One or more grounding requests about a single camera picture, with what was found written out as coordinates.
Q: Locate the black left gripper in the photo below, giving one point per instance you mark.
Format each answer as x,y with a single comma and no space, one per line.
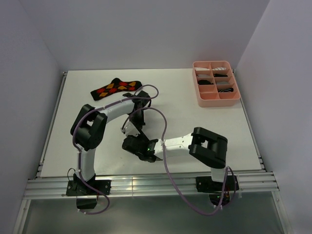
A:
141,123

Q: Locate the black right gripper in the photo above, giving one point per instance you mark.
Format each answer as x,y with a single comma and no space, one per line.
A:
143,136

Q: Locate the black orange argyle sock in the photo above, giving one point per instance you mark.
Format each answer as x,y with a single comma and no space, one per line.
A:
115,86

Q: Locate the black white-striped sock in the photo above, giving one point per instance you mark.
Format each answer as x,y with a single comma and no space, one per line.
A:
228,90

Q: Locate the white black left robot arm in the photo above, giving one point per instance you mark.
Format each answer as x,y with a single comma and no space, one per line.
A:
88,131

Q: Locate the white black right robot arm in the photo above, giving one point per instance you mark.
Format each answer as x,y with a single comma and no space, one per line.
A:
206,146

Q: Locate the black rolled sock in tray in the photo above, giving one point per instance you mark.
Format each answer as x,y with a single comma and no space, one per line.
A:
204,82

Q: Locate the white rolled sock in tray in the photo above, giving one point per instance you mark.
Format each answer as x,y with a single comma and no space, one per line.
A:
202,69

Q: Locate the pink compartment organizer tray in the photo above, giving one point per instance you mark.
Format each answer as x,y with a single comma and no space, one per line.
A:
215,84

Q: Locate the grey rolled sock in tray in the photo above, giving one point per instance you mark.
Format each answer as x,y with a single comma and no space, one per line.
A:
223,83

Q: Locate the striped white sock in tray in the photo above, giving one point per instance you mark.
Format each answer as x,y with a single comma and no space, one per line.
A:
219,68

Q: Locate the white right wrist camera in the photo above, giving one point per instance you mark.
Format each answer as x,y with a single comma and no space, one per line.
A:
130,130

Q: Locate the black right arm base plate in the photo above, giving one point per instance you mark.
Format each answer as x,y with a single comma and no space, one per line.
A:
204,184

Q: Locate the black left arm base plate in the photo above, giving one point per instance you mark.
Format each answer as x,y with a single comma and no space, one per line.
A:
79,189

